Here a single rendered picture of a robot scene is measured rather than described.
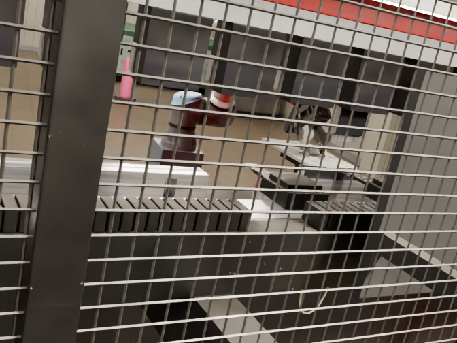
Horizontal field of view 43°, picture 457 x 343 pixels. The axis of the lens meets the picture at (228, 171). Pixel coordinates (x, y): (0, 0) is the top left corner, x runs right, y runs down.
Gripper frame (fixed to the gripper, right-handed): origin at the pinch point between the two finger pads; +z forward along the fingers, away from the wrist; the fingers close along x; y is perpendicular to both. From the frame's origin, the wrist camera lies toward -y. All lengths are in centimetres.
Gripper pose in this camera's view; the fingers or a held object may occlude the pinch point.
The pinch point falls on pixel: (314, 153)
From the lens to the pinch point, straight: 177.0
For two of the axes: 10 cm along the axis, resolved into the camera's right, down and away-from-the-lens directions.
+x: 8.2, 0.1, 5.7
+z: 1.9, 9.4, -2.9
